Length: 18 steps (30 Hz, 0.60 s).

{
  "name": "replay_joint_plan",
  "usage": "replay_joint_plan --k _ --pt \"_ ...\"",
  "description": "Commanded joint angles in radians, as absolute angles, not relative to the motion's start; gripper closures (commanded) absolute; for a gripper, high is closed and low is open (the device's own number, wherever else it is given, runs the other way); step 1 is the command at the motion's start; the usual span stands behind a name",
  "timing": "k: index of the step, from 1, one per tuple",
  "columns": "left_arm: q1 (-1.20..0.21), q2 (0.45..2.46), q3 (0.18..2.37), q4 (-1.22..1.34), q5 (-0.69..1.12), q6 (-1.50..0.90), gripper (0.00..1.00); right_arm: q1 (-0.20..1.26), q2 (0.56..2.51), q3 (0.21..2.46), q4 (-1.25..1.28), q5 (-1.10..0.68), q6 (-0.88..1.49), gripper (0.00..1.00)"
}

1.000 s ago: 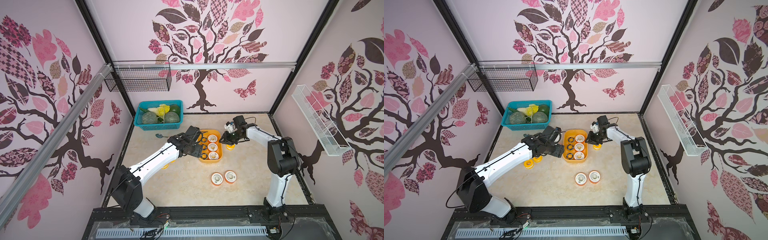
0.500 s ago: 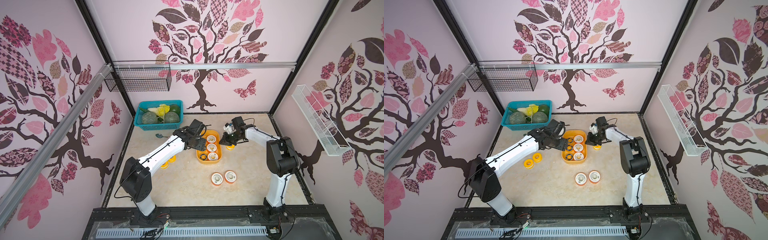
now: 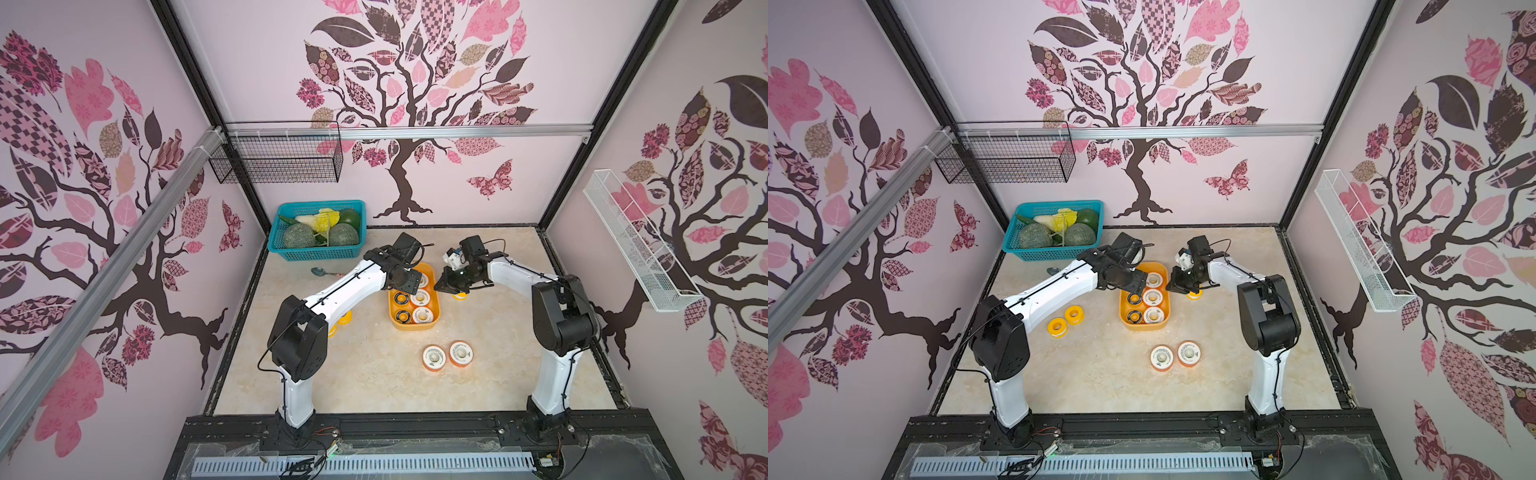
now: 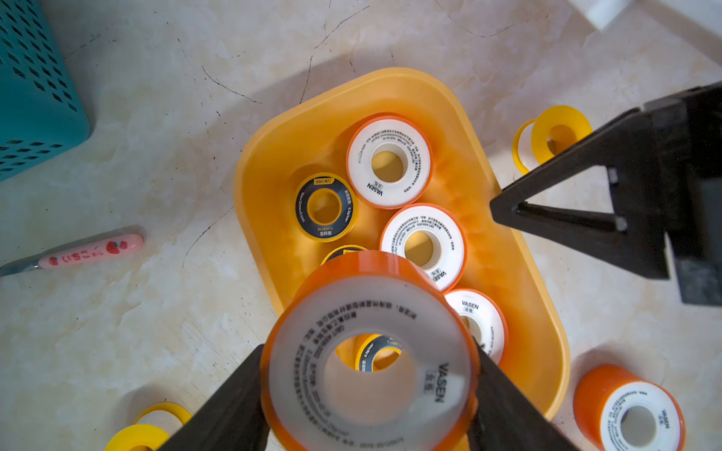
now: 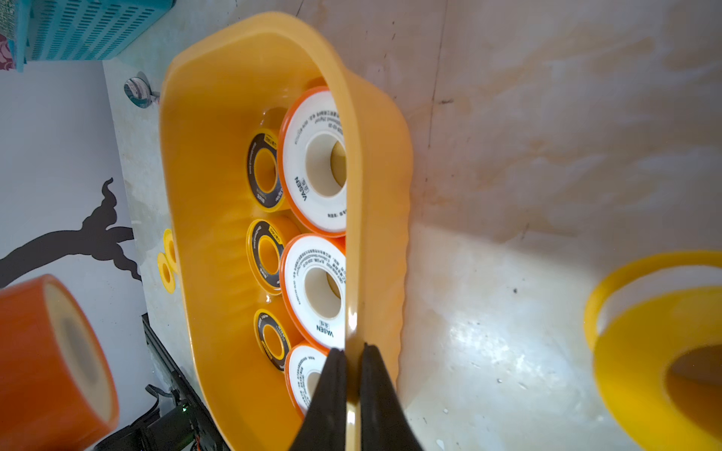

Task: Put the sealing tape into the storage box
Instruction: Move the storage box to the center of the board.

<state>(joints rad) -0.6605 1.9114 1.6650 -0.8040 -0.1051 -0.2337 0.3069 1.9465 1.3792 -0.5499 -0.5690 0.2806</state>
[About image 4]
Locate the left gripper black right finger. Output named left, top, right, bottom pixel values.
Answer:
left=467, top=348, right=576, bottom=450

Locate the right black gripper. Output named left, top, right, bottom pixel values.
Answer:
left=490, top=82, right=721, bottom=307

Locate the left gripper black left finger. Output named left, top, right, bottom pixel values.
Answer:
left=160, top=345, right=270, bottom=451

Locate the orange white tape roll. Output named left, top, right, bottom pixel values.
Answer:
left=573, top=365, right=686, bottom=450
left=346, top=115, right=432, bottom=210
left=380, top=203, right=468, bottom=292
left=261, top=251, right=479, bottom=450
left=445, top=289, right=509, bottom=365

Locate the black yellow tape roll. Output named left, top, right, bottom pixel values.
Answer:
left=293, top=172, right=358, bottom=242
left=322, top=244, right=367, bottom=264
left=353, top=334, right=402, bottom=372

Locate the yellow plastic storage box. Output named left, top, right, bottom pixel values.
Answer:
left=233, top=68, right=571, bottom=418

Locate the yellow tape roll upper left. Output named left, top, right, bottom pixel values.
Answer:
left=135, top=402, right=192, bottom=436

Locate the yellow tape roll upper right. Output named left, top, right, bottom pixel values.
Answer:
left=511, top=105, right=593, bottom=175

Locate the yellow tape roll far left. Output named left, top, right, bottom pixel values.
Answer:
left=105, top=424, right=170, bottom=451

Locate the teal plastic basket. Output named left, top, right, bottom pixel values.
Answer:
left=0, top=0, right=91, bottom=180

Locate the spoon with pink handle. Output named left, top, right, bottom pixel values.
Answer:
left=1, top=233, right=145, bottom=277

